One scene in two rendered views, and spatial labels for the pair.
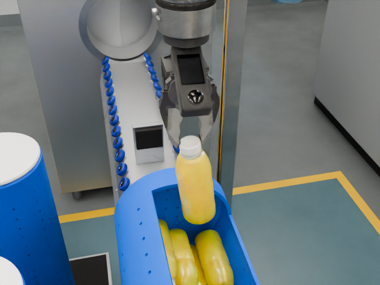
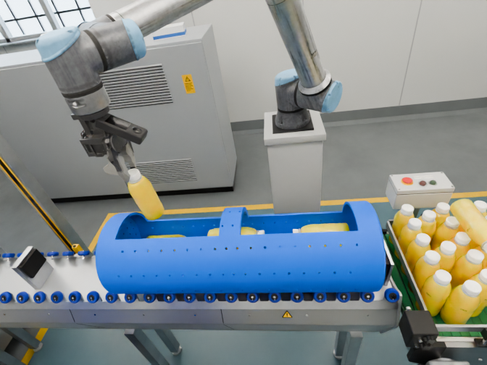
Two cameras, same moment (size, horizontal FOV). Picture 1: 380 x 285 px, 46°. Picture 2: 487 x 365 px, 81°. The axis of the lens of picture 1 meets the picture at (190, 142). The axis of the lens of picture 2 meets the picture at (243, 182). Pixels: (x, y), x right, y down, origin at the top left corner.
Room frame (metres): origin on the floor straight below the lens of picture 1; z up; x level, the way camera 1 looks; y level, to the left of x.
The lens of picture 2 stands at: (0.08, 0.51, 1.88)
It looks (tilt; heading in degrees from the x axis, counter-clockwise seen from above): 39 degrees down; 293
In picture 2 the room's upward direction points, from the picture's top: 10 degrees counter-clockwise
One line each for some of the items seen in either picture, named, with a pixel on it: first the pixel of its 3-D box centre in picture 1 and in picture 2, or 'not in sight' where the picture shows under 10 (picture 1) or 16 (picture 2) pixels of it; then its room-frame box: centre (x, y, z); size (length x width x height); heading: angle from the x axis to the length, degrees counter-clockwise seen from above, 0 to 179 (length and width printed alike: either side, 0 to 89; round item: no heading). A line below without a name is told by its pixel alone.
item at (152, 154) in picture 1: (149, 144); (35, 268); (1.21, 0.14, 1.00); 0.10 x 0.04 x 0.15; 103
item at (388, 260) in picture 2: not in sight; (382, 263); (-0.09, -0.15, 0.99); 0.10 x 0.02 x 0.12; 103
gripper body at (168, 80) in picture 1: (185, 63); (101, 130); (0.66, 0.01, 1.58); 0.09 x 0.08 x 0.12; 11
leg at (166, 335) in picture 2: not in sight; (161, 328); (0.94, 0.01, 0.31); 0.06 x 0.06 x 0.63; 13
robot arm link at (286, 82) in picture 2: not in sight; (290, 88); (0.33, -0.93, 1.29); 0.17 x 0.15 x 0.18; 152
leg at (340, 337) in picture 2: not in sight; (343, 329); (-0.01, -0.21, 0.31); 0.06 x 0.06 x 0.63; 13
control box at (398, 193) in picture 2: not in sight; (417, 190); (-0.23, -0.48, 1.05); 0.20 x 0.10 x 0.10; 13
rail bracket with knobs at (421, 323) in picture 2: not in sight; (417, 328); (-0.18, 0.03, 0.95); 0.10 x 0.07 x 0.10; 103
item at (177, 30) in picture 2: not in sight; (169, 31); (1.37, -1.62, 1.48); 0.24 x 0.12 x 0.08; 21
